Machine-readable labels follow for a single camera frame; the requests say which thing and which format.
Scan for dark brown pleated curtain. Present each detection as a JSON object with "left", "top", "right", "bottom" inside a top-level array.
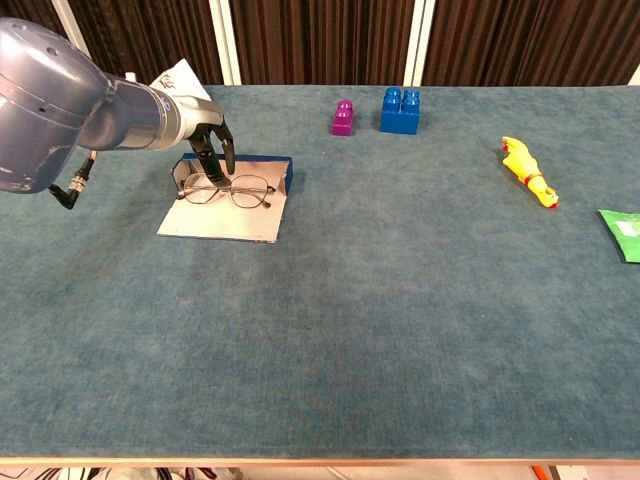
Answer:
[
  {"left": 0, "top": 0, "right": 76, "bottom": 49},
  {"left": 67, "top": 0, "right": 225, "bottom": 86},
  {"left": 422, "top": 0, "right": 640, "bottom": 87},
  {"left": 228, "top": 0, "right": 416, "bottom": 86}
]

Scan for thin-framed eyeglasses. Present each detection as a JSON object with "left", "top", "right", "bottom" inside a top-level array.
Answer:
[{"left": 177, "top": 172, "right": 278, "bottom": 211}]

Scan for teal table cloth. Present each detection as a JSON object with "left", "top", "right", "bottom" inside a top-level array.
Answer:
[{"left": 0, "top": 83, "right": 640, "bottom": 460}]

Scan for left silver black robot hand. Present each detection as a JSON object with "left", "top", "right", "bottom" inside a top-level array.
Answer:
[{"left": 174, "top": 95, "right": 237, "bottom": 190}]

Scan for crumpled white snack bag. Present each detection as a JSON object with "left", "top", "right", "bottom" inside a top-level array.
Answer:
[{"left": 149, "top": 58, "right": 211, "bottom": 101}]

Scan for yellow rubber chicken toy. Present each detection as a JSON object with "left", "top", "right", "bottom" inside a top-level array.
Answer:
[{"left": 499, "top": 135, "right": 561, "bottom": 210}]

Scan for blue toy brick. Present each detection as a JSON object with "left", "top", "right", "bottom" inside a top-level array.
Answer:
[{"left": 378, "top": 86, "right": 422, "bottom": 136}]

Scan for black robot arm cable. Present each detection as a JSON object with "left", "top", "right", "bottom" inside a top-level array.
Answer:
[{"left": 48, "top": 149, "right": 100, "bottom": 211}]

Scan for blue cardboard glasses case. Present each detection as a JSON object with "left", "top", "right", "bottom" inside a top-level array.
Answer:
[{"left": 156, "top": 152, "right": 294, "bottom": 245}]

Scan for green foil packet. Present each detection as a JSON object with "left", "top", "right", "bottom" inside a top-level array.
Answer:
[{"left": 597, "top": 208, "right": 640, "bottom": 265}]

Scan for purple toy brick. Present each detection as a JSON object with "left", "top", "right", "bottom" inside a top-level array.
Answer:
[{"left": 330, "top": 98, "right": 356, "bottom": 137}]

